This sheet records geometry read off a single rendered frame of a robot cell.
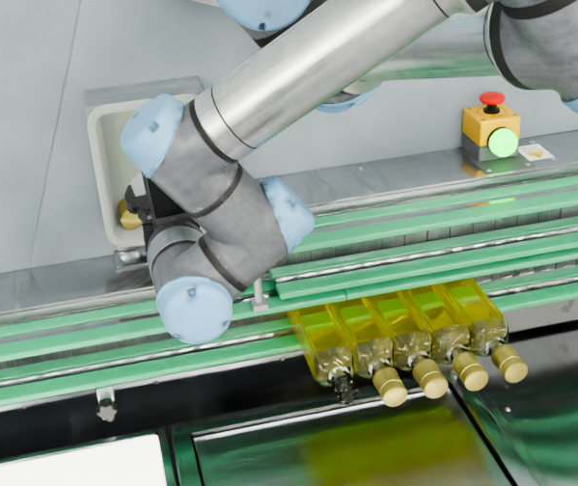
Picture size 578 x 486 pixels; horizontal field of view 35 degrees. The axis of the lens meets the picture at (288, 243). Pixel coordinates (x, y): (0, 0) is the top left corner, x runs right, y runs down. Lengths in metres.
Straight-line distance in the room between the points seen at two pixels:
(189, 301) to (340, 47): 0.30
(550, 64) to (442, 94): 0.65
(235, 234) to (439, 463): 0.53
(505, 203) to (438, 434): 0.36
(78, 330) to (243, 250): 0.46
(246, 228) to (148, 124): 0.15
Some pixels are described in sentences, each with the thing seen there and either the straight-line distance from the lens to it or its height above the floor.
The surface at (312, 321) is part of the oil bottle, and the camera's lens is 1.33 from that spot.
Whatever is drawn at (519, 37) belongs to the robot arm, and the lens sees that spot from 0.88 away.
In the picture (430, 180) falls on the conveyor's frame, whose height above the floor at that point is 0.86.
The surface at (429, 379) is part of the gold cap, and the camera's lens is 1.23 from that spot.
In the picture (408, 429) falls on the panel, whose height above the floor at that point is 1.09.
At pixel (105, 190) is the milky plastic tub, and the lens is 1.35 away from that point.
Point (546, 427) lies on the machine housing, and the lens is 1.45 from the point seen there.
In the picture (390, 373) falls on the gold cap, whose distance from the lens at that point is 1.24.
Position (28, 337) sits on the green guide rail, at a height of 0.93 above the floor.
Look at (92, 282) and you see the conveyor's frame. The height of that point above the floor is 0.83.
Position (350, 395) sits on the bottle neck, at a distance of 1.24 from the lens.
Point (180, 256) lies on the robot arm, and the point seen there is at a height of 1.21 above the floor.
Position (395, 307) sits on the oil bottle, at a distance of 1.35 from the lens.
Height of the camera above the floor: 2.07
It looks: 59 degrees down
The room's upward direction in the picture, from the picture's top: 153 degrees clockwise
